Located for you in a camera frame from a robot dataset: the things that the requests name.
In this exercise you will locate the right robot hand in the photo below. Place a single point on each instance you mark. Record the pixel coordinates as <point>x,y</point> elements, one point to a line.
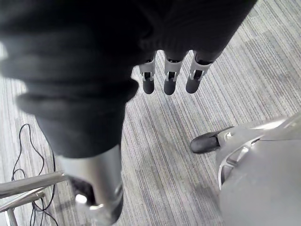
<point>77,70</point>

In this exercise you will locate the silver metal frame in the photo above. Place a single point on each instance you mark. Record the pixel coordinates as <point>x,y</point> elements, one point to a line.
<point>28,182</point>

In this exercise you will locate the dark robot foot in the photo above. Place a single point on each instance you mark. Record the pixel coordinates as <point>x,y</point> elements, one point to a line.
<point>204,142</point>

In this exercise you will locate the silver robot leg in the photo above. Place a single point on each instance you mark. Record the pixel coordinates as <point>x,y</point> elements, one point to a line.
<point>261,179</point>

